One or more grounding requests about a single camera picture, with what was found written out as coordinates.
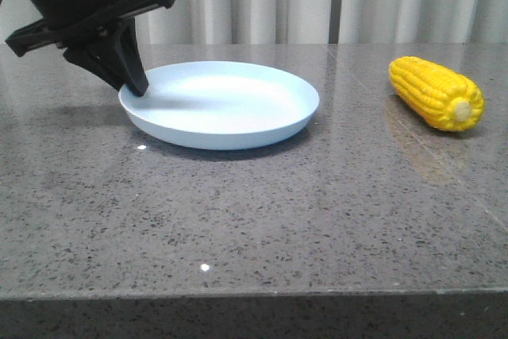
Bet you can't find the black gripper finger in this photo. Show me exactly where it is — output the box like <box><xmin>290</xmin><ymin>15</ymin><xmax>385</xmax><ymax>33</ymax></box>
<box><xmin>63</xmin><ymin>46</ymin><xmax>126</xmax><ymax>91</ymax></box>
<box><xmin>101</xmin><ymin>17</ymin><xmax>148</xmax><ymax>97</ymax></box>

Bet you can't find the light blue round plate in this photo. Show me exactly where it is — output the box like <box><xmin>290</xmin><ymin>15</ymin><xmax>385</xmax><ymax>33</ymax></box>
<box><xmin>118</xmin><ymin>61</ymin><xmax>319</xmax><ymax>150</ymax></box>

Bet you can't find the yellow corn cob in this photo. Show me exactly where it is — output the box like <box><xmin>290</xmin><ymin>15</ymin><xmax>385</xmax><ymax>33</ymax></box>
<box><xmin>389</xmin><ymin>56</ymin><xmax>485</xmax><ymax>132</ymax></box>

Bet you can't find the white pleated curtain left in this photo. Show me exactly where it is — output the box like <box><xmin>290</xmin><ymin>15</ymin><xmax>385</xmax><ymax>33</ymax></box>
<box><xmin>137</xmin><ymin>0</ymin><xmax>332</xmax><ymax>44</ymax></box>

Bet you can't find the white pleated curtain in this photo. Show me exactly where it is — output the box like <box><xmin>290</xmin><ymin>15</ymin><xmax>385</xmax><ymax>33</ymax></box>
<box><xmin>137</xmin><ymin>0</ymin><xmax>332</xmax><ymax>44</ymax></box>
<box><xmin>338</xmin><ymin>0</ymin><xmax>507</xmax><ymax>44</ymax></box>

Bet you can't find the white pleated curtain right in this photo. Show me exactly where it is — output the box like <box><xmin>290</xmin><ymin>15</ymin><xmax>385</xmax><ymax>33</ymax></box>
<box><xmin>338</xmin><ymin>0</ymin><xmax>507</xmax><ymax>44</ymax></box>

